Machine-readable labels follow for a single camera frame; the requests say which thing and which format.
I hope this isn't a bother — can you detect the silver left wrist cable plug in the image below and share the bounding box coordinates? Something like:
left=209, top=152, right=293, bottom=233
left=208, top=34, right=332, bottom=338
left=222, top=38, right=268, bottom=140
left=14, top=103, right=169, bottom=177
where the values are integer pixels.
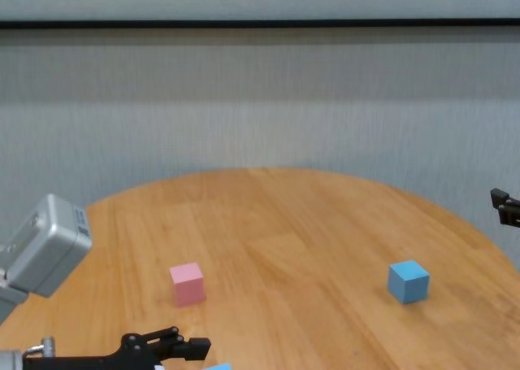
left=25, top=336, right=56, bottom=358

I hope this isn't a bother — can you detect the black wall rail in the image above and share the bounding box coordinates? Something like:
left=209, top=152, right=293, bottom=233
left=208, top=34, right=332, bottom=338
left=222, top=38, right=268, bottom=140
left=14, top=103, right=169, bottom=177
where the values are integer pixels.
left=0, top=18, right=520, bottom=30

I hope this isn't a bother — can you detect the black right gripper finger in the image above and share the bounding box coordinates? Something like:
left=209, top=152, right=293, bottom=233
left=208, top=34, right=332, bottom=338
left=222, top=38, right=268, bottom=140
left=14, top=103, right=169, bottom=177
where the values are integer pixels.
left=490, top=187, right=520, bottom=229

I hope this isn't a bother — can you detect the pink cube block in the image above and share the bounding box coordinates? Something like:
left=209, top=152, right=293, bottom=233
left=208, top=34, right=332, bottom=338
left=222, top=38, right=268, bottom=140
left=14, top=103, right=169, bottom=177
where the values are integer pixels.
left=168, top=262, right=206, bottom=308

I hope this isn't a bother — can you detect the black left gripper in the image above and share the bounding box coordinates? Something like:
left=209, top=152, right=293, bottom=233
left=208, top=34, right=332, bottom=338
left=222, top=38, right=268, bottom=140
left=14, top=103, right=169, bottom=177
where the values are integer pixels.
left=22, top=326, right=213, bottom=370

